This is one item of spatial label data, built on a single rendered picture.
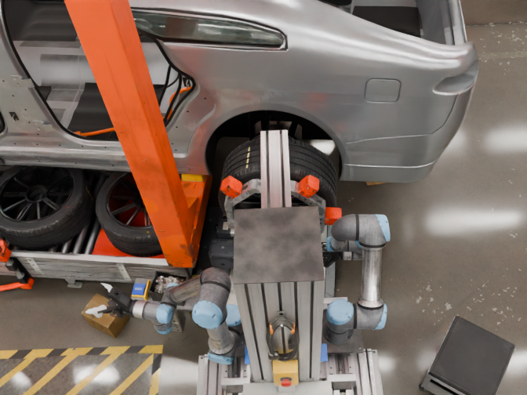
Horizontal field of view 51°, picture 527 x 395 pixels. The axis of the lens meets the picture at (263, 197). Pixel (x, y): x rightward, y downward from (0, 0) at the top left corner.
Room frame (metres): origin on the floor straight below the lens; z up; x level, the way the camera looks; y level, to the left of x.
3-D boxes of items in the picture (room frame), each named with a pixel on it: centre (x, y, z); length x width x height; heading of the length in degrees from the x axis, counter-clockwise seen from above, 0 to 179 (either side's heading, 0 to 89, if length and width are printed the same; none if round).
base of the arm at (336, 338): (1.07, -0.29, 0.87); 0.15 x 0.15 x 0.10
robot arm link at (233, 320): (1.10, 0.21, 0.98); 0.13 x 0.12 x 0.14; 162
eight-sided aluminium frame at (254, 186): (1.76, -0.06, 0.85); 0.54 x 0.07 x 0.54; 80
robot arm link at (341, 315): (1.07, -0.30, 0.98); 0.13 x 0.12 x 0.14; 83
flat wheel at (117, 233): (2.26, 0.77, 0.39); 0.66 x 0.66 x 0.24
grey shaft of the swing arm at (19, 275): (1.95, 1.66, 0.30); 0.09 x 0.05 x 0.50; 80
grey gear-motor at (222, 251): (2.00, 0.26, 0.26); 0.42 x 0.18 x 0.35; 170
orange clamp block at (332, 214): (1.71, -0.37, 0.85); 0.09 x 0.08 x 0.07; 80
